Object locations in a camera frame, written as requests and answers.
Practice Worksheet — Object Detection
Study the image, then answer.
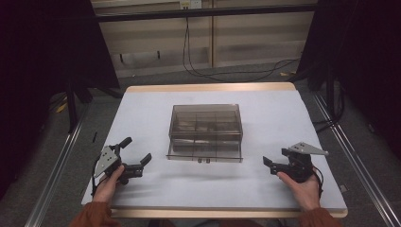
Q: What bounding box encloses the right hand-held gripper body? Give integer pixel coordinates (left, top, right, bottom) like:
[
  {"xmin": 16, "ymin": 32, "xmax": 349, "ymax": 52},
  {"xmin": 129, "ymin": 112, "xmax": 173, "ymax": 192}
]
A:
[{"xmin": 270, "ymin": 142, "xmax": 329, "ymax": 184}]

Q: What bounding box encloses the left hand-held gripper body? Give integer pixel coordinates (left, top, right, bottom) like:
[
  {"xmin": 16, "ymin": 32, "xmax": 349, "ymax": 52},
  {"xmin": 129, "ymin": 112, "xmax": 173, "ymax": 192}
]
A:
[{"xmin": 93, "ymin": 144, "xmax": 145, "ymax": 186}]

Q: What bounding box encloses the smoky transparent drawer box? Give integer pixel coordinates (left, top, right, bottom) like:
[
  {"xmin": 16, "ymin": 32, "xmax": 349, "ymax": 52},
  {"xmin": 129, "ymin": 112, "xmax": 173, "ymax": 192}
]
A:
[{"xmin": 166, "ymin": 103, "xmax": 244, "ymax": 165}]

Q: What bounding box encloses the person's right hand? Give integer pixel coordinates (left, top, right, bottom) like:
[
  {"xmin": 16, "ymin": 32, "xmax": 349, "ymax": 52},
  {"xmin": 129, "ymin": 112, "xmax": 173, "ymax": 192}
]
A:
[{"xmin": 276, "ymin": 171, "xmax": 322, "ymax": 212}]

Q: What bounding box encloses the person's left hand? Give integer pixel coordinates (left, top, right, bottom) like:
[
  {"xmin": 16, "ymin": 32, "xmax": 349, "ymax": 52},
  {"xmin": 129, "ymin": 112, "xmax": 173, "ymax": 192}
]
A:
[{"xmin": 92, "ymin": 165, "xmax": 126, "ymax": 204}]

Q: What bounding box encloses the white table mat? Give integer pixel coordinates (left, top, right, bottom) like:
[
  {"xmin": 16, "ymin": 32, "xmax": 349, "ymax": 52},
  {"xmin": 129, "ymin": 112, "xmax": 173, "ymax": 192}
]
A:
[{"xmin": 80, "ymin": 89, "xmax": 348, "ymax": 212}]

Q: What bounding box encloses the black metal stand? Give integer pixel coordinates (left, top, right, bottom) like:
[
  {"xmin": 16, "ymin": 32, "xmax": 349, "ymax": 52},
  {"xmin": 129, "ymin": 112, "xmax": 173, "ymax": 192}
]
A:
[
  {"xmin": 63, "ymin": 77, "xmax": 96, "ymax": 134},
  {"xmin": 305, "ymin": 61, "xmax": 345, "ymax": 133}
]

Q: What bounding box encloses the black curtain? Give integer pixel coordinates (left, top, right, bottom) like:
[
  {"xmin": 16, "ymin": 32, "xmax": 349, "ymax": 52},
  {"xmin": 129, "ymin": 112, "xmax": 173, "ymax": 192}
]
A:
[
  {"xmin": 0, "ymin": 0, "xmax": 121, "ymax": 201},
  {"xmin": 295, "ymin": 0, "xmax": 401, "ymax": 160}
]

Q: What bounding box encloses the black horizontal bar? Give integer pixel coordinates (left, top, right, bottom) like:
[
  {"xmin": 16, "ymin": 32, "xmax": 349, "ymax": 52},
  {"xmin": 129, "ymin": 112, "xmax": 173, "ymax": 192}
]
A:
[{"xmin": 95, "ymin": 3, "xmax": 319, "ymax": 24}]

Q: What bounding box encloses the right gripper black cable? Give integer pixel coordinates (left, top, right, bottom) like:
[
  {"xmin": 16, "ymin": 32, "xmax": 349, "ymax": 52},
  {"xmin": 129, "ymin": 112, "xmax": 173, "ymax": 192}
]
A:
[{"xmin": 312, "ymin": 166, "xmax": 324, "ymax": 199}]

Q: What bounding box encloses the metal floor rail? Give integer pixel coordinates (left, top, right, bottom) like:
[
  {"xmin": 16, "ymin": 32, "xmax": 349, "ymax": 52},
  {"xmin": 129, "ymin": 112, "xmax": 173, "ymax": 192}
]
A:
[
  {"xmin": 24, "ymin": 102, "xmax": 90, "ymax": 227},
  {"xmin": 311, "ymin": 91, "xmax": 401, "ymax": 227}
]

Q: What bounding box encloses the black floor cable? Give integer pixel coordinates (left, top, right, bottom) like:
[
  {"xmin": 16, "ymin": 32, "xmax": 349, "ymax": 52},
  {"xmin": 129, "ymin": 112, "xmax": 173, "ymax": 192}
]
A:
[{"xmin": 182, "ymin": 17, "xmax": 301, "ymax": 83}]

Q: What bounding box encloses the wall power socket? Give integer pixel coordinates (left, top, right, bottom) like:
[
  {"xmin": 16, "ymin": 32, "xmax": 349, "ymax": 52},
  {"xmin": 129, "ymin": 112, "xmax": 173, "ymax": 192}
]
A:
[{"xmin": 179, "ymin": 0, "xmax": 203, "ymax": 10}]

